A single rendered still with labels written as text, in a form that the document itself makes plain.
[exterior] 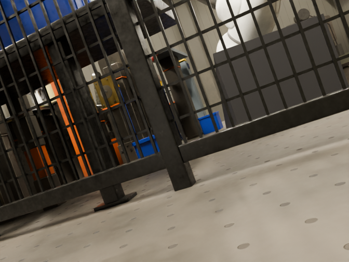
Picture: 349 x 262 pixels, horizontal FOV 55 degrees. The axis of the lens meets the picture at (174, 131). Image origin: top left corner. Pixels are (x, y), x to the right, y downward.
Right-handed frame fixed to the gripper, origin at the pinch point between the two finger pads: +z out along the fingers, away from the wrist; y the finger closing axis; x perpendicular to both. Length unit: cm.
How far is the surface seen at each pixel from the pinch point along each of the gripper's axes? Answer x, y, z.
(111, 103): -14.7, -20.2, 8.5
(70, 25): 54, -52, 4
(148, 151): 22, -44, 29
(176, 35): -843, 121, -219
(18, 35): 51, -39, -1
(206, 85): -824, 85, -52
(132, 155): -14.9, -21.0, 30.5
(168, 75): -65, -32, -1
